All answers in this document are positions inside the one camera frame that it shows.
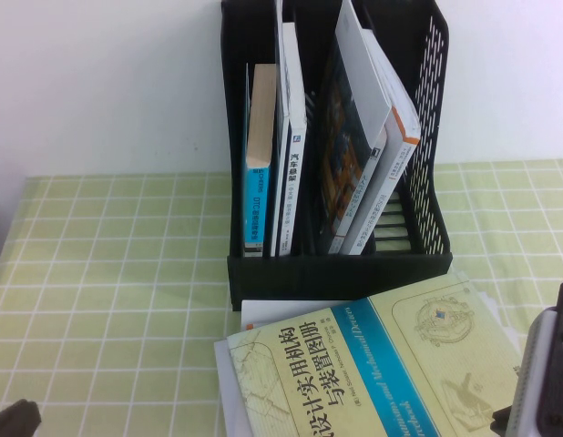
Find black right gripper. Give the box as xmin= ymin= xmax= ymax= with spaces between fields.
xmin=490 ymin=402 xmax=513 ymax=437

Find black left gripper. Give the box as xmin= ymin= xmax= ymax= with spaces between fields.
xmin=0 ymin=399 xmax=41 ymax=437

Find blue spine book yellow cover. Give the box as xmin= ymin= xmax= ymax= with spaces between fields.
xmin=226 ymin=270 xmax=531 ymax=437

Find white book red print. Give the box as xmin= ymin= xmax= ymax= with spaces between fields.
xmin=212 ymin=339 xmax=251 ymax=437

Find black plastic book holder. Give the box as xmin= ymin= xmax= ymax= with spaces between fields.
xmin=220 ymin=0 xmax=454 ymax=313

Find white book orange spine band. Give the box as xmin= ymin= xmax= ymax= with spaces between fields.
xmin=338 ymin=26 xmax=422 ymax=256

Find grey spine book dark cover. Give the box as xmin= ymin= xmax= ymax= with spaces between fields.
xmin=313 ymin=0 xmax=394 ymax=255

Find white spine book black letters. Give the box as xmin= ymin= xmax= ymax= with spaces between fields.
xmin=268 ymin=22 xmax=309 ymax=259

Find cyan spine book tan pages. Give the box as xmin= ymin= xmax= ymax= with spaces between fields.
xmin=241 ymin=62 xmax=278 ymax=259

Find green checkered tablecloth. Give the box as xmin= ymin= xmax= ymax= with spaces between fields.
xmin=0 ymin=158 xmax=563 ymax=437

